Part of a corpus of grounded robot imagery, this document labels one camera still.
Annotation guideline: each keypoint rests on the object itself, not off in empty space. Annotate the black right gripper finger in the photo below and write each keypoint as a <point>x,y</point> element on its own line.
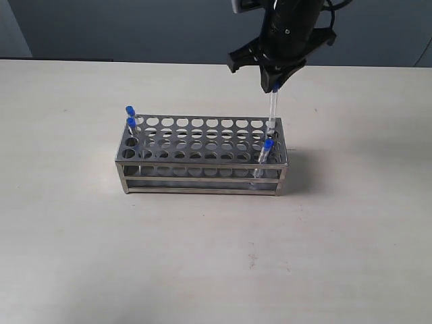
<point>244,56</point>
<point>274,77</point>

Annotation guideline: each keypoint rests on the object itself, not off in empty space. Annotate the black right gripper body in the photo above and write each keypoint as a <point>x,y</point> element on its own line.
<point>292,30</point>

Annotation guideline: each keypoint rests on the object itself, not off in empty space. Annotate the stainless steel test tube rack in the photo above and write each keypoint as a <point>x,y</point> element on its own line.
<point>201,155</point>

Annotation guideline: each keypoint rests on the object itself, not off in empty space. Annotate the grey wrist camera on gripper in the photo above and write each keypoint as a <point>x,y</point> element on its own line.
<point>241,6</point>

